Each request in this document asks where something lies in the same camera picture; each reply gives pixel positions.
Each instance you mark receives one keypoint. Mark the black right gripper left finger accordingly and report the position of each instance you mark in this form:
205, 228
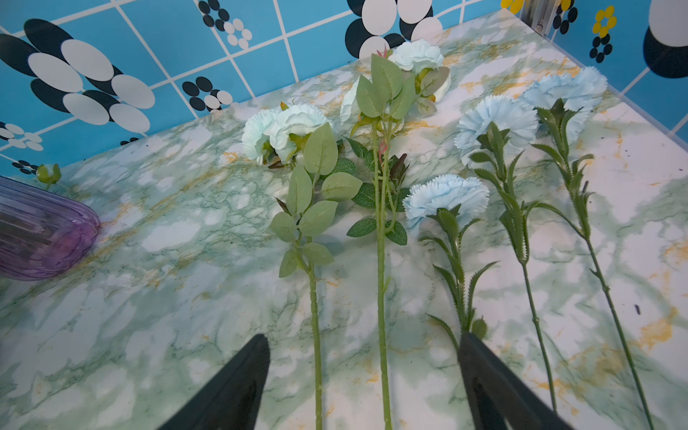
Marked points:
232, 398

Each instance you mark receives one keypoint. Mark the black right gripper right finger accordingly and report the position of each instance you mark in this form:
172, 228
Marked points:
497, 398

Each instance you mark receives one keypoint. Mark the light blue carnation stem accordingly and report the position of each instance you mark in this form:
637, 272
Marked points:
440, 212

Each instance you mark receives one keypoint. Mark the blue purple ribbed glass vase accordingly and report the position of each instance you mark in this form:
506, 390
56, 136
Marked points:
42, 234

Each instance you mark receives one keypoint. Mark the light blue carnation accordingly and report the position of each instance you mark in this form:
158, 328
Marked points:
564, 104
491, 139

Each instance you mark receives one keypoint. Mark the right aluminium corner post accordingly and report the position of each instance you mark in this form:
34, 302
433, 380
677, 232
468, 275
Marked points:
539, 15

